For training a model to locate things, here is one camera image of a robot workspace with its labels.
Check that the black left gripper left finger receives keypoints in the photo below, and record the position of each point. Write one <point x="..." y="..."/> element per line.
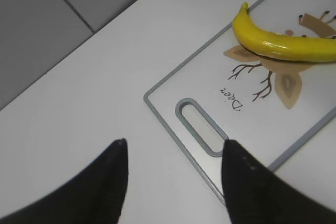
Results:
<point x="95" y="195"/>

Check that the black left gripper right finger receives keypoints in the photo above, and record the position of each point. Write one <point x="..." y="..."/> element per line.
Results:
<point x="254" y="194"/>

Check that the yellow plastic banana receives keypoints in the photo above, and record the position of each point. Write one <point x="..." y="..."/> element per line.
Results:
<point x="279" y="46"/>

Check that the white grey-rimmed cutting board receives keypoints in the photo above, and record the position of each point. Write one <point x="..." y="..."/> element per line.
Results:
<point x="283" y="113"/>

